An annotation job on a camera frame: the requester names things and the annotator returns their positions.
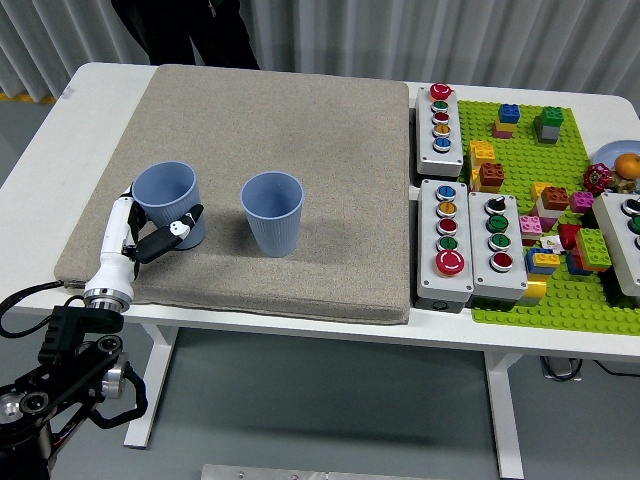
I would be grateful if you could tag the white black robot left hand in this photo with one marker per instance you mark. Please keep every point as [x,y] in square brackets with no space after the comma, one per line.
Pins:
[114,240]

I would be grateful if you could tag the blue ribbed plastic cup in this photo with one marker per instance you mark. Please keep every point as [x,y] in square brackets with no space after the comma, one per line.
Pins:
[167,197]
[275,230]

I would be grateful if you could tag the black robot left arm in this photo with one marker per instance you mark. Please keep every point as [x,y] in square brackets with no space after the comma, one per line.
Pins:
[65,385]

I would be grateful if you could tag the white table leg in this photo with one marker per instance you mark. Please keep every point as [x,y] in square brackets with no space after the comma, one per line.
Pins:
[150,380]
[502,410]

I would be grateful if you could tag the grey-brown fabric mat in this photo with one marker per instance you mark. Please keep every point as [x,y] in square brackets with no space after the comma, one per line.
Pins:
[275,125]

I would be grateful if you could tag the person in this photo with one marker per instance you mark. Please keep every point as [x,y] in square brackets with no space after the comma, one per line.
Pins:
[150,30]

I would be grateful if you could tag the grey control box large red button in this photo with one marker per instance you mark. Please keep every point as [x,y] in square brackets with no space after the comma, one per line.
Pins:
[430,280]

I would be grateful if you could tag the grey five-button control box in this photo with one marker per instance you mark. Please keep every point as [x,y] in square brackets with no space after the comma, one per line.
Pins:
[425,150]

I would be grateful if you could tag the yellow building block stack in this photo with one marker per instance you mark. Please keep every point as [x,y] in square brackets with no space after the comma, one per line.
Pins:
[481,150]

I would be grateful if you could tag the brown block on yellow block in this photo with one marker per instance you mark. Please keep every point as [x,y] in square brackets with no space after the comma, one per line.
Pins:
[492,174]

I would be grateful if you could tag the blue yellow pink block stack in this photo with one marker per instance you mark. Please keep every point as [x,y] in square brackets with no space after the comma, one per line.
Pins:
[509,114]

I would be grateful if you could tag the green studded building baseplate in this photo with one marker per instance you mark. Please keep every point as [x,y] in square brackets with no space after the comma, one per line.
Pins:
[520,150]

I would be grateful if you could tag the pink building block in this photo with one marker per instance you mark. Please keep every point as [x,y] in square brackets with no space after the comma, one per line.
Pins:
[530,225]

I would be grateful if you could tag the yellow cylinder block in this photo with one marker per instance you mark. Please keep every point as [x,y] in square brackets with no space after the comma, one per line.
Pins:
[535,289]

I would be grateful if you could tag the green grey block stack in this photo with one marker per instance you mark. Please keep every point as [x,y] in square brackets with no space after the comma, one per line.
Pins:
[550,117]

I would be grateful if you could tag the red building block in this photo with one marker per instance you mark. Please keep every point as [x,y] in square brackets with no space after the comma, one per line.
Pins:
[567,235]

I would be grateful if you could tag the magenta building block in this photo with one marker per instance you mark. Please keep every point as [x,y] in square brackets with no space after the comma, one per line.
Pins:
[581,201]

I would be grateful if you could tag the green orange red block stack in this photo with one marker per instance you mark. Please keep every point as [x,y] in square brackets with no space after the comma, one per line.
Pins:
[592,247]

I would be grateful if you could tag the red valve handwheel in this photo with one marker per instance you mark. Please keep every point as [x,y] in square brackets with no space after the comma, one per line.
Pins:
[596,177]

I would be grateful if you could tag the grey control box green buttons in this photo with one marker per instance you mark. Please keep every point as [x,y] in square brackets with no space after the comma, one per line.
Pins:
[620,250]

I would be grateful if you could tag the light blue plate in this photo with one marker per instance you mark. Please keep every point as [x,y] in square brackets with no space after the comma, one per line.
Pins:
[612,150]

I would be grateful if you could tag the brass valve body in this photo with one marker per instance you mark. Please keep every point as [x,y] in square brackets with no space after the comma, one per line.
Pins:
[626,186]

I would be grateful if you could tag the orange fruit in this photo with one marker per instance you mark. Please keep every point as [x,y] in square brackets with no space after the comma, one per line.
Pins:
[627,165]

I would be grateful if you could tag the grey control box black selector switch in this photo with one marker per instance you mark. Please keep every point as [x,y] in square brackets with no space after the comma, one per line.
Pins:
[500,282]

